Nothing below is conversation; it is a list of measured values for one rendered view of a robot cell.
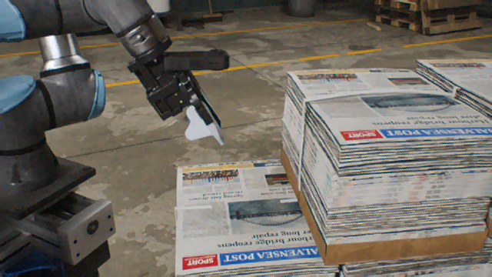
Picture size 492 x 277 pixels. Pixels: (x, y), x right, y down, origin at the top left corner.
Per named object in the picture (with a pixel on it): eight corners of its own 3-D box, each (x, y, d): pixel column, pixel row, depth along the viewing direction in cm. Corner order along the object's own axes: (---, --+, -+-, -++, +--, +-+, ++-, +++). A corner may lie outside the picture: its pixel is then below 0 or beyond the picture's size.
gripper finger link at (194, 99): (206, 123, 82) (181, 82, 80) (214, 118, 81) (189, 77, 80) (204, 128, 77) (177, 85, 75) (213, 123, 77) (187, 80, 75)
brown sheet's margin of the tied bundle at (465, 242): (300, 211, 88) (302, 193, 86) (437, 201, 91) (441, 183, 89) (323, 266, 73) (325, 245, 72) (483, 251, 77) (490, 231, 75)
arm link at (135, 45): (156, 9, 77) (154, 18, 70) (171, 31, 79) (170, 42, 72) (120, 32, 78) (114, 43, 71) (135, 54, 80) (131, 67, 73)
